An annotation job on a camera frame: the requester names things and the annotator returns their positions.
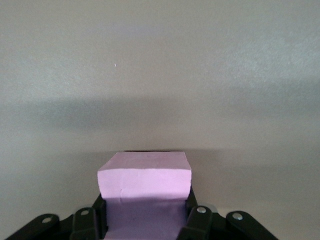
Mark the pink foam cube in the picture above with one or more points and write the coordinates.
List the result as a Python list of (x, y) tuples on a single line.
[(145, 180)]

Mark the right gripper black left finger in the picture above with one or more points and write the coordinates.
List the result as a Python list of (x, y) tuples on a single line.
[(82, 222)]

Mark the brown table cover sheet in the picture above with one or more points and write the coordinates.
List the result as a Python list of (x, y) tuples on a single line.
[(160, 75)]

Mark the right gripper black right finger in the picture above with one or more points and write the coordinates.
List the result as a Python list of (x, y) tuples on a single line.
[(205, 222)]

